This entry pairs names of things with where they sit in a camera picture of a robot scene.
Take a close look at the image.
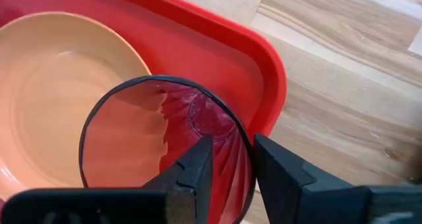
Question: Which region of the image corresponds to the peach round plate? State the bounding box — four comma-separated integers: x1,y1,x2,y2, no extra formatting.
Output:
0,11,152,202

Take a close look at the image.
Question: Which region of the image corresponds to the pink faceted plastic cup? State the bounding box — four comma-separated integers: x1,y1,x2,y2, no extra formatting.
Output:
78,74,257,224

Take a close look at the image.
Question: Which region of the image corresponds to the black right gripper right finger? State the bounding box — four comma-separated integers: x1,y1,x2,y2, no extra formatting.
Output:
253,133,422,224

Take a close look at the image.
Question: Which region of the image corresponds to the red plastic tray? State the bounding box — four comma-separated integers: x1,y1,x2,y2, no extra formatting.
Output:
0,0,288,224

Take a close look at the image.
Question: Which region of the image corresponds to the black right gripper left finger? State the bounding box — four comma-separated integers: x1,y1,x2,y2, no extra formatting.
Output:
0,134,214,224

